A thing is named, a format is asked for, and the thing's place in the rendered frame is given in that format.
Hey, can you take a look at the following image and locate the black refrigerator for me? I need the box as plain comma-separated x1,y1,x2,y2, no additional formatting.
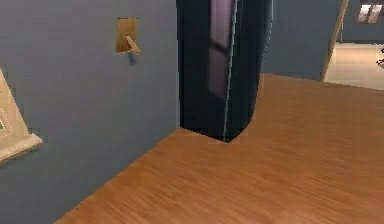
175,0,274,144

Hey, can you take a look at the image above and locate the black chair base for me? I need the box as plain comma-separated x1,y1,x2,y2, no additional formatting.
375,47,384,67

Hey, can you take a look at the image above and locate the beige framed picture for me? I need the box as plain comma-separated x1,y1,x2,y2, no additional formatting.
0,65,44,163

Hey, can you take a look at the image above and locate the brass wall switch plate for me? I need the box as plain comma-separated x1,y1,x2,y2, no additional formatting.
115,17,142,56

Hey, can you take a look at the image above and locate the tan wooden door frame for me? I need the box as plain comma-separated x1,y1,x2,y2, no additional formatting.
320,0,350,83

